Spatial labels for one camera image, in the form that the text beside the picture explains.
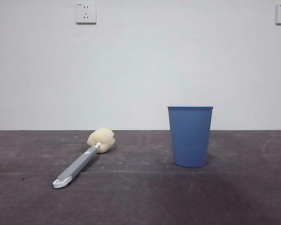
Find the blue ribbed plastic cup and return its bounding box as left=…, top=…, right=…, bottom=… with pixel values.
left=167, top=105, right=214, bottom=168

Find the grey-handled sponge cup brush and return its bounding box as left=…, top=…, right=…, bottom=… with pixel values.
left=52, top=127, right=116, bottom=189

